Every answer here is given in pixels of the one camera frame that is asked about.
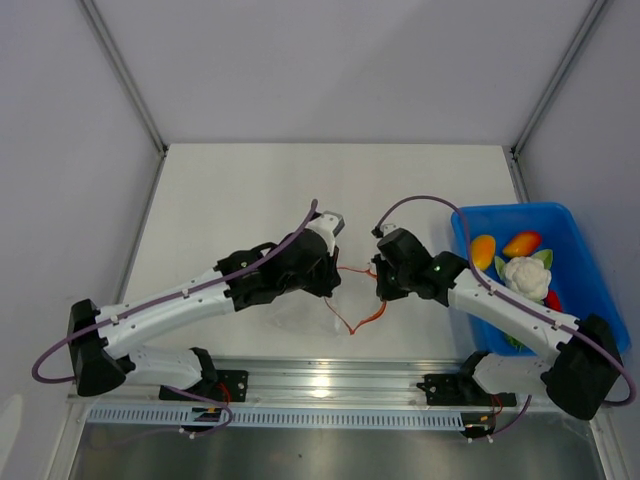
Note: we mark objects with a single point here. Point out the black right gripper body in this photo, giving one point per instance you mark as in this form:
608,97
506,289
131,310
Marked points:
393,284

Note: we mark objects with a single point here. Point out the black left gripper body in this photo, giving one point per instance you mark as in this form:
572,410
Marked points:
317,280

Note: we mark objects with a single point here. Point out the clear zip bag red zipper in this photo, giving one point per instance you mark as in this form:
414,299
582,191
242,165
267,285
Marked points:
352,305

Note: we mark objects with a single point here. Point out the white cauliflower green leaves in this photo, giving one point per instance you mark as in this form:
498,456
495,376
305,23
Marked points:
528,276

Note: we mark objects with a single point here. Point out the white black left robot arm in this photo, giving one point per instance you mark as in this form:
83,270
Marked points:
111,345

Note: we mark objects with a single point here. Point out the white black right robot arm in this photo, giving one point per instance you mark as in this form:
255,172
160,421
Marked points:
576,361

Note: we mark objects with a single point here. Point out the orange yellow mango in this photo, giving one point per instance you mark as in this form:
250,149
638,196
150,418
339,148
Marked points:
483,249

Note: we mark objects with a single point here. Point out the red orange mango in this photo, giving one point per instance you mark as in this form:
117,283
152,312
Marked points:
522,245

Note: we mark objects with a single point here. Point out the green grape bunch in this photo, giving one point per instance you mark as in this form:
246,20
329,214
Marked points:
514,343

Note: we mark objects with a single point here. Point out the red chili pepper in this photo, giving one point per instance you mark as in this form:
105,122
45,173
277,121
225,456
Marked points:
552,301

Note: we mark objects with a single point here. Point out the blue plastic bin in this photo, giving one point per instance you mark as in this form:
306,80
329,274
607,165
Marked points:
536,251

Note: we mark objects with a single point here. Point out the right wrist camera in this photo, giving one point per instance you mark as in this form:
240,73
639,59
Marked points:
380,231

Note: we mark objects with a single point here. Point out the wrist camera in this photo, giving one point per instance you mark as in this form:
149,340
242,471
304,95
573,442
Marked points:
380,231
332,222

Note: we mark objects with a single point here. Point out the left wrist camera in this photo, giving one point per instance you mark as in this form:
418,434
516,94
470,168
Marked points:
332,222

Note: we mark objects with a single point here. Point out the aluminium mounting rail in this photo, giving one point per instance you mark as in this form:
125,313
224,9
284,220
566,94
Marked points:
315,383

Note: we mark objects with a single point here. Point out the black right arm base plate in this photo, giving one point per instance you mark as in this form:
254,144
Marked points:
457,390

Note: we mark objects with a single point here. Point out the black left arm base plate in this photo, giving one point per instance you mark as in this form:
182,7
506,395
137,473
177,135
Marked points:
230,386

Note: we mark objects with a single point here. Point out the white slotted cable duct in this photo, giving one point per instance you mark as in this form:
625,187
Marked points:
201,417

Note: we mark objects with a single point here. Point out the right aluminium frame post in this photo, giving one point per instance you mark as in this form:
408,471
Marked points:
577,45

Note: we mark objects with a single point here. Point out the aluminium frame post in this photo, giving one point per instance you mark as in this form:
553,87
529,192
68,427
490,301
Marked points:
577,45
120,69

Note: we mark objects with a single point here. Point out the left aluminium frame post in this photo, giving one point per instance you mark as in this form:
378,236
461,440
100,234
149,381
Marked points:
120,69

